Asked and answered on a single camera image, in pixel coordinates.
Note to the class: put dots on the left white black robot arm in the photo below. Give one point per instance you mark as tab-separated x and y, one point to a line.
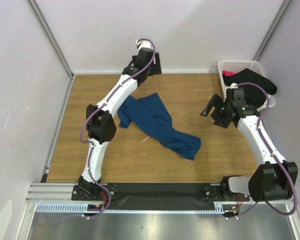
100	124

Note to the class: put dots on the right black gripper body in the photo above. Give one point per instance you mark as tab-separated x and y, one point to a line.
215	110

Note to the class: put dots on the blue printed t shirt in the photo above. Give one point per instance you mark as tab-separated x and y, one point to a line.
150	115

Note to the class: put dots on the white plastic laundry basket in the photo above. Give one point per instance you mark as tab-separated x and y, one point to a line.
235	66

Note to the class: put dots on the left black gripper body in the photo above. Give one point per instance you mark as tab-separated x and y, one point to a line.
154	69

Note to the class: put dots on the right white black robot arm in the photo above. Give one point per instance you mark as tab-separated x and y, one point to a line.
275	178

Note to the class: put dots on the right aluminium frame post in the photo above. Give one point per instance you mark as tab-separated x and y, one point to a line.
272	28

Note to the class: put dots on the left aluminium frame post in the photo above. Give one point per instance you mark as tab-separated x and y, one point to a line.
38	14

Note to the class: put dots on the grey slotted cable duct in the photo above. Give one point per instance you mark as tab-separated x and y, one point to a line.
94	208

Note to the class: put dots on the red garment in basket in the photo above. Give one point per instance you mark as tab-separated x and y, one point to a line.
228	73

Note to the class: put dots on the aluminium frame post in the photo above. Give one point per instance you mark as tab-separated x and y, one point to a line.
38	14
272	28

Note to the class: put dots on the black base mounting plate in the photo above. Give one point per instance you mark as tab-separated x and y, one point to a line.
166	195

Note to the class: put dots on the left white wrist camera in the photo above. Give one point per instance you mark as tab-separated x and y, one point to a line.
143	44

